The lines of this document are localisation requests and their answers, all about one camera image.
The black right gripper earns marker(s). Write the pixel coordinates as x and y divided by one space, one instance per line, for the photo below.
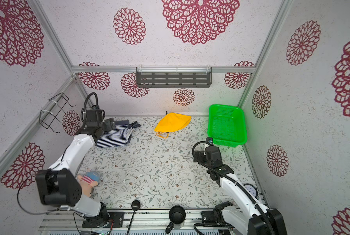
197 157

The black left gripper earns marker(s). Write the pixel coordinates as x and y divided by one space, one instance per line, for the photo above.
110 124

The striped tank top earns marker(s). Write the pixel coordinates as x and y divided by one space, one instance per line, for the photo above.
121 136

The grey blue tank top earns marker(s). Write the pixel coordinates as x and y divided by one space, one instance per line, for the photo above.
127 124

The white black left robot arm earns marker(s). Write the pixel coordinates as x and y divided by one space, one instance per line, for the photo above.
58 186

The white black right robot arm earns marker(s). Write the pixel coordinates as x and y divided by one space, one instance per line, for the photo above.
247 214

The green plastic basket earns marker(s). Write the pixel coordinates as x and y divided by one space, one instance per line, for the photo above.
226 125

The yellow fabric hat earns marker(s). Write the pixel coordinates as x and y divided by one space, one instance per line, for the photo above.
172 122

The cartoon boy plush doll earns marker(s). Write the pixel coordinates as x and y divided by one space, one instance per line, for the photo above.
88 181

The round pressure gauge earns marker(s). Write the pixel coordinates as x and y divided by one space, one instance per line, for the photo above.
251 189

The black mug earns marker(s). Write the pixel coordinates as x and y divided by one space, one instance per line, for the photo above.
177 216

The black ladle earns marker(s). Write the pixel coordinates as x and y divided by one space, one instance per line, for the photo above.
135 206

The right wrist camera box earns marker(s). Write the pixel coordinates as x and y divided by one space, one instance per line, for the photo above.
213 157

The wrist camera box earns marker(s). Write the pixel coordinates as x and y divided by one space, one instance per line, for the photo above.
213 157
94 117

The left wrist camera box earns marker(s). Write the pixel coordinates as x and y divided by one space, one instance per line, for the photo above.
94 117

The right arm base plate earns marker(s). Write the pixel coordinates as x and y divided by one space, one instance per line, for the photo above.
211 217

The black wire wall rack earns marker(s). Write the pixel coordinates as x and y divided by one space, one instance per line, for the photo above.
48 117

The grey wall shelf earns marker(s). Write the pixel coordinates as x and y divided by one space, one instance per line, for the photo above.
173 79

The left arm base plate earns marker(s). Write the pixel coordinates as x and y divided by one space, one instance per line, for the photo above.
114 219

